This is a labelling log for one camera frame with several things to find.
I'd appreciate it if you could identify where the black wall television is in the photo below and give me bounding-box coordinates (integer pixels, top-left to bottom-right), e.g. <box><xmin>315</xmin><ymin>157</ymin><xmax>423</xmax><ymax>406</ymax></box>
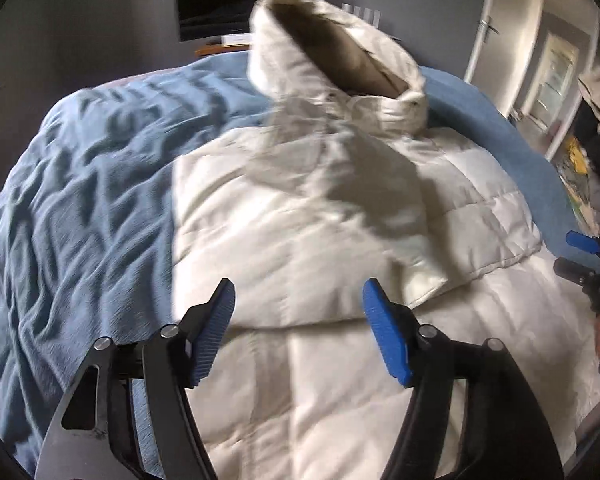
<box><xmin>175</xmin><ymin>0</ymin><xmax>299</xmax><ymax>42</ymax></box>

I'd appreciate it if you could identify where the white router with antennas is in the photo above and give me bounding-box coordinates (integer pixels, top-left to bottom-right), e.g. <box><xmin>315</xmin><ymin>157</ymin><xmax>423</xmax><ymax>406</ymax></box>
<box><xmin>341</xmin><ymin>2</ymin><xmax>382</xmax><ymax>29</ymax></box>

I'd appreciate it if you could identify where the wooden shelf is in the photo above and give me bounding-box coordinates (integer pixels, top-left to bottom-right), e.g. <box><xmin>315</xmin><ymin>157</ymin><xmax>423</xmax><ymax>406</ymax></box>
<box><xmin>195</xmin><ymin>42</ymin><xmax>254</xmax><ymax>58</ymax></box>

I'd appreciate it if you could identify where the white hooded puffer jacket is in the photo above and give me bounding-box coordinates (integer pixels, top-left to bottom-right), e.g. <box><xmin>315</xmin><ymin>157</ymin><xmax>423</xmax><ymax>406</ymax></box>
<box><xmin>170</xmin><ymin>0</ymin><xmax>600</xmax><ymax>480</ymax></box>

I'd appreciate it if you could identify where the pile of clothes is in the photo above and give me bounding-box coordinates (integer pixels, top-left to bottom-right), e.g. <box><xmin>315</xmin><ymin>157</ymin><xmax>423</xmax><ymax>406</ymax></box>
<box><xmin>555</xmin><ymin>65</ymin><xmax>600</xmax><ymax>237</ymax></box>

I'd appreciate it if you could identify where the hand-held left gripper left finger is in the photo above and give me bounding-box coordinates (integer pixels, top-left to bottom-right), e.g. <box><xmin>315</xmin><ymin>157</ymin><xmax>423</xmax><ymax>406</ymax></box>
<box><xmin>39</xmin><ymin>278</ymin><xmax>237</xmax><ymax>480</ymax></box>

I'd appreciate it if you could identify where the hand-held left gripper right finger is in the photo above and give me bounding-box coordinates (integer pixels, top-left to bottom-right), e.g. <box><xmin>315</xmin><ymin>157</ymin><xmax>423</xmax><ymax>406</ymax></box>
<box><xmin>361</xmin><ymin>278</ymin><xmax>567</xmax><ymax>480</ymax></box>

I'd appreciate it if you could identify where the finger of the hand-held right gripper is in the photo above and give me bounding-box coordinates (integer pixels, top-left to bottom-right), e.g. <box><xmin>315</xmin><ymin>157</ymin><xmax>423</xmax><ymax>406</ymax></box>
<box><xmin>566</xmin><ymin>230</ymin><xmax>600</xmax><ymax>257</ymax></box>
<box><xmin>553</xmin><ymin>258</ymin><xmax>598</xmax><ymax>283</ymax></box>

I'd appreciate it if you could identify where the blue fleece blanket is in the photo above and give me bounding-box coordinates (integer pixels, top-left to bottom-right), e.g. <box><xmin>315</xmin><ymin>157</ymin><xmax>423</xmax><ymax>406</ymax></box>
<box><xmin>0</xmin><ymin>52</ymin><xmax>588</xmax><ymax>480</ymax></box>

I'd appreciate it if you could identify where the white door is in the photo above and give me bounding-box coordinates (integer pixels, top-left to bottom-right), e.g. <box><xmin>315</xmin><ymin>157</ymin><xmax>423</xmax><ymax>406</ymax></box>
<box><xmin>464</xmin><ymin>0</ymin><xmax>547</xmax><ymax>117</ymax></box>

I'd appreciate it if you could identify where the glass panel door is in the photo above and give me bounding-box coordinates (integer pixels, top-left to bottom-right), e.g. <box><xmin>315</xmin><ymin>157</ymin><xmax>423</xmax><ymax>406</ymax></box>
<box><xmin>527</xmin><ymin>32</ymin><xmax>580</xmax><ymax>126</ymax></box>

